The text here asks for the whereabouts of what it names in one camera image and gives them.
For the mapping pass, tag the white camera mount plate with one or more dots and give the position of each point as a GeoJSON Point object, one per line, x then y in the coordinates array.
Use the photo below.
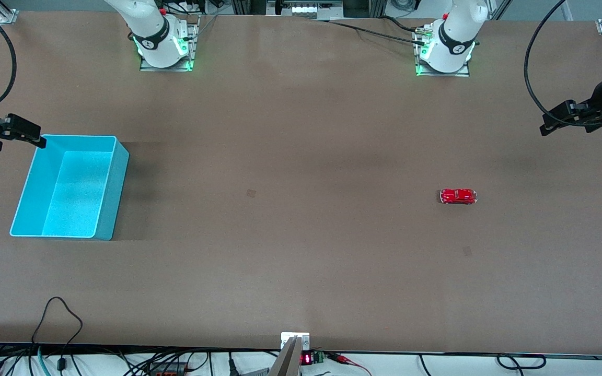
{"type": "Point", "coordinates": [286, 337]}

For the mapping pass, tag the blue plastic box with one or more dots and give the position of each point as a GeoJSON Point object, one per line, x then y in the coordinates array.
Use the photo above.
{"type": "Point", "coordinates": [76, 193]}

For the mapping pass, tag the grey camera mount bar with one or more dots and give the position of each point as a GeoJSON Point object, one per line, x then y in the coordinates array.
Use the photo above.
{"type": "Point", "coordinates": [288, 363]}

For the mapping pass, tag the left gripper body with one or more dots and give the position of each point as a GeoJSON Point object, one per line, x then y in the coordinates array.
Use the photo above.
{"type": "Point", "coordinates": [598, 110]}

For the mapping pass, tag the background device with white lights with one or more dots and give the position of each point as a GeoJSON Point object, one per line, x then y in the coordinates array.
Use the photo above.
{"type": "Point", "coordinates": [303, 9]}

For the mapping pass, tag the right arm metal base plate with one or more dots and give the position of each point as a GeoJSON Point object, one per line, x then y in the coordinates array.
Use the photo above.
{"type": "Point", "coordinates": [165, 68]}

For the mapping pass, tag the red digit display module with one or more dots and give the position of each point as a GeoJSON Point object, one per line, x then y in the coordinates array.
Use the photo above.
{"type": "Point", "coordinates": [307, 359]}

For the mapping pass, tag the orange connector block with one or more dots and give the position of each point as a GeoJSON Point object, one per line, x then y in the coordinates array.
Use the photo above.
{"type": "Point", "coordinates": [168, 369]}

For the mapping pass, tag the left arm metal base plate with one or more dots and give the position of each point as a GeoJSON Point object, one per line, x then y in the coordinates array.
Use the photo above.
{"type": "Point", "coordinates": [444, 74]}

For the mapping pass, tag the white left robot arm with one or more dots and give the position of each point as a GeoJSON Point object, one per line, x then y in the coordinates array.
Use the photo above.
{"type": "Point", "coordinates": [452, 47]}

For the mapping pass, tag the red beetle toy car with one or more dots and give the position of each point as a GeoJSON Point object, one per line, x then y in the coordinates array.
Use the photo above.
{"type": "Point", "coordinates": [458, 196]}

